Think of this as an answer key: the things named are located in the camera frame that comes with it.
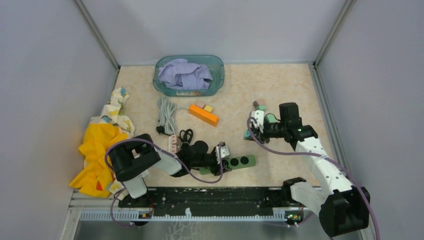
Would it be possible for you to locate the grey coiled cable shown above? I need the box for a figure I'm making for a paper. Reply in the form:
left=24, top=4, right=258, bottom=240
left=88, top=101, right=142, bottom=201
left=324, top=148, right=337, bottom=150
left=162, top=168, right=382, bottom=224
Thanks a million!
left=155, top=96, right=190, bottom=136

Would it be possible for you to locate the pink usb plug on white strip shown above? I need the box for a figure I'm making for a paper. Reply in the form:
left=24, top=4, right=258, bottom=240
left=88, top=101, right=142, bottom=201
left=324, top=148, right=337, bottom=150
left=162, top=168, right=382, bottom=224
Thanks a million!
left=169, top=134, right=179, bottom=145

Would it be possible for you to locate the purple cloth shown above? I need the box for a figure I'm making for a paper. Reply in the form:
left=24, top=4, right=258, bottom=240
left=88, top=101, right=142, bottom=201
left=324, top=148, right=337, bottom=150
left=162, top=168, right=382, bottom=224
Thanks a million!
left=157, top=58, right=214, bottom=90

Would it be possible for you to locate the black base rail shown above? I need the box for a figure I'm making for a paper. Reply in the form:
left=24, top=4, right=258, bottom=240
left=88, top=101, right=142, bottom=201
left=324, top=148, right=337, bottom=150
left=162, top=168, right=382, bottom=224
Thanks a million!
left=118, top=187, right=311, bottom=225

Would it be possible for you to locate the orange power strip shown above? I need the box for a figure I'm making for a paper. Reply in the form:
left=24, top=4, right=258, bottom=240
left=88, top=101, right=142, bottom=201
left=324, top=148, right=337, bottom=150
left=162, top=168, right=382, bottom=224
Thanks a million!
left=188, top=104, right=219, bottom=127

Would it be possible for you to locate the pink usb plug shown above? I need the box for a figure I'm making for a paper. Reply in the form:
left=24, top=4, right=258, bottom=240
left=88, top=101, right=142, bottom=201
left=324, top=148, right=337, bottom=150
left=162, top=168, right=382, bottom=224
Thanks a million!
left=169, top=134, right=179, bottom=145
left=253, top=99, right=266, bottom=108

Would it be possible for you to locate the yellow patterned cloth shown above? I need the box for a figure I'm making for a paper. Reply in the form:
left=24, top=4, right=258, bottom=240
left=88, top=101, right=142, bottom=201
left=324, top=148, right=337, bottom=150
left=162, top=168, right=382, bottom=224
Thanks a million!
left=69, top=87, right=136, bottom=198

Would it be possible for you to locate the black coiled cable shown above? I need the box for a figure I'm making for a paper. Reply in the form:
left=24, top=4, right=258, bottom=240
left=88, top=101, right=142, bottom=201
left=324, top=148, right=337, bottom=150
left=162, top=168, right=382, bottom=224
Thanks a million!
left=178, top=128, right=196, bottom=148

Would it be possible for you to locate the teal plastic basin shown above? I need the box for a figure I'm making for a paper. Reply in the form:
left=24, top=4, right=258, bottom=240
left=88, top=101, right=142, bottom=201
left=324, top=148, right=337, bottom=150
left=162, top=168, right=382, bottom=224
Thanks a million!
left=152, top=54, right=225, bottom=97

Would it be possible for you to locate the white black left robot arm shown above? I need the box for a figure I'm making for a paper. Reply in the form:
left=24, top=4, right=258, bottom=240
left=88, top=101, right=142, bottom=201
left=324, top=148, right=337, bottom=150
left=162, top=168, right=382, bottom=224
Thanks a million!
left=104, top=133, right=230, bottom=207

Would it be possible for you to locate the white power strip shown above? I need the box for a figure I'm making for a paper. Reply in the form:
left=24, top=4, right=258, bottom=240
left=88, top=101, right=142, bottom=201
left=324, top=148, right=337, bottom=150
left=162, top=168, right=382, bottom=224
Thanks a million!
left=168, top=134, right=180, bottom=155

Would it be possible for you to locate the light green usb plug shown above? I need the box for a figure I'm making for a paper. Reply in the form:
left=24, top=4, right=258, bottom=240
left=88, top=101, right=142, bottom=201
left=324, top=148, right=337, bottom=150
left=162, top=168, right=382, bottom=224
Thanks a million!
left=264, top=113, right=278, bottom=123

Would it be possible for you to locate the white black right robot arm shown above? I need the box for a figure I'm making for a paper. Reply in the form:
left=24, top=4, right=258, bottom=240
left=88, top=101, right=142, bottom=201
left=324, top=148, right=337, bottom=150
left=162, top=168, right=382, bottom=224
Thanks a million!
left=247, top=102, right=370, bottom=237

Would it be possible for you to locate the teal usb plug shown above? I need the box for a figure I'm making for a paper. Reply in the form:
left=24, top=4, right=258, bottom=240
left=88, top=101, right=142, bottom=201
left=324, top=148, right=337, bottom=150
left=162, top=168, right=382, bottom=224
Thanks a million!
left=243, top=130, right=252, bottom=141

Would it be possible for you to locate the green power strip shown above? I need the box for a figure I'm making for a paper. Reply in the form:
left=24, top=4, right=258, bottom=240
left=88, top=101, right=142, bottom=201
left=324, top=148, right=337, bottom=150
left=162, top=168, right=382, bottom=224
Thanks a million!
left=198, top=154, right=257, bottom=176

